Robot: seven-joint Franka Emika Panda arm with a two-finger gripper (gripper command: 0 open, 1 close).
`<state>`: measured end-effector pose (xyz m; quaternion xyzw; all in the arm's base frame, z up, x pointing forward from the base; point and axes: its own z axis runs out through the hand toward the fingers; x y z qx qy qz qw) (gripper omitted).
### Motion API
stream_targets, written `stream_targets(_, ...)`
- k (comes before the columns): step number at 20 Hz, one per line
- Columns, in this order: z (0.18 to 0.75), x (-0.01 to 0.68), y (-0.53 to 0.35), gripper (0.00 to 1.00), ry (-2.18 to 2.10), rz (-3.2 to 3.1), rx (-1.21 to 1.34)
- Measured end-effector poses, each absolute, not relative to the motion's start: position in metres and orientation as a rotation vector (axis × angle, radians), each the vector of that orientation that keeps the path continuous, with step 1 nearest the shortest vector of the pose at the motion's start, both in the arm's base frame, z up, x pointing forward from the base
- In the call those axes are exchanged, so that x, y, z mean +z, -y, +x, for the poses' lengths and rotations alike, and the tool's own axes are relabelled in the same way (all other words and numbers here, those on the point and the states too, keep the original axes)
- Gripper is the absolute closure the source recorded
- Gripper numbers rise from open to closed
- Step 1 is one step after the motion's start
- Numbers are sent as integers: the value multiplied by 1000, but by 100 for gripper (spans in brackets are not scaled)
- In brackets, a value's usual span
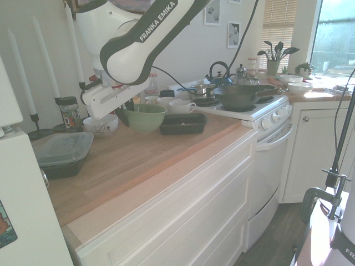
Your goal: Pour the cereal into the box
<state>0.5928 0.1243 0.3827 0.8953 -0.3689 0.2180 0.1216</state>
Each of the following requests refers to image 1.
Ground white teacup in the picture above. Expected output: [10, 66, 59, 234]
[156, 96, 177, 110]
[168, 100, 197, 115]

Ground long black cable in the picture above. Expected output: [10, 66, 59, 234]
[151, 0, 261, 97]

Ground black metal clamp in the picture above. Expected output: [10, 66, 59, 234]
[300, 167, 352, 226]

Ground white drawer cabinet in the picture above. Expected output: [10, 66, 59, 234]
[74, 130, 259, 266]

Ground tall white candle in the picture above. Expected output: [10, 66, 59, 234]
[64, 2, 85, 83]
[31, 14, 61, 99]
[7, 27, 37, 116]

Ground white bowl with swirl pattern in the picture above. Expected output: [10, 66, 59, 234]
[83, 114, 119, 139]

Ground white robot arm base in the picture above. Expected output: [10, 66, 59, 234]
[309, 177, 355, 266]

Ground green ceramic bowl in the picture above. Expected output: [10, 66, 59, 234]
[121, 103, 168, 134]

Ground small potted green plant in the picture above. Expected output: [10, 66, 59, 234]
[294, 62, 315, 77]

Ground white serving bowl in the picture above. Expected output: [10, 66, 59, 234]
[287, 82, 313, 95]
[278, 74, 303, 85]

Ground wooden picture frame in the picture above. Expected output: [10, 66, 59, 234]
[71, 0, 97, 13]

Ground open black plastic box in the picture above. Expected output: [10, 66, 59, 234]
[159, 112, 210, 136]

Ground colourful fridge magnet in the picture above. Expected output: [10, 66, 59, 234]
[0, 199, 18, 249]

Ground green utensil crock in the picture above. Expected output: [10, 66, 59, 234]
[266, 60, 281, 76]

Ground wall photo print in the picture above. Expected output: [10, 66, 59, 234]
[204, 0, 222, 27]
[227, 21, 241, 49]

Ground spice jar with black lid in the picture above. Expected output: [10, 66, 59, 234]
[58, 96, 84, 134]

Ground white door cabinet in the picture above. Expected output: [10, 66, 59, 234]
[277, 100, 353, 204]

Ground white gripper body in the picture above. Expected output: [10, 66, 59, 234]
[82, 84, 145, 120]

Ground clear plastic container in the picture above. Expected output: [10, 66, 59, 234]
[30, 136, 56, 152]

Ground blue kettle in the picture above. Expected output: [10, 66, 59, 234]
[205, 61, 234, 86]

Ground steel pot with blue handle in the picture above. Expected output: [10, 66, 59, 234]
[176, 84, 217, 98]

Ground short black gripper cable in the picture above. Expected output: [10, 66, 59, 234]
[79, 79, 101, 106]

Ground black wok with wooden handle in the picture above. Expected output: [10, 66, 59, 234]
[212, 84, 287, 110]

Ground black camera stand pole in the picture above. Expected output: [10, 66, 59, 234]
[325, 69, 355, 190]

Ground white stove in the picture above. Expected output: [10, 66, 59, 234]
[166, 83, 295, 253]

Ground black container with clear lid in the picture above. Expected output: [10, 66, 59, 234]
[35, 131, 95, 180]

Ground glass french press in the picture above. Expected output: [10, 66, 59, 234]
[235, 64, 248, 85]

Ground window blinds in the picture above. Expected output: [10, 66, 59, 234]
[262, 0, 298, 47]

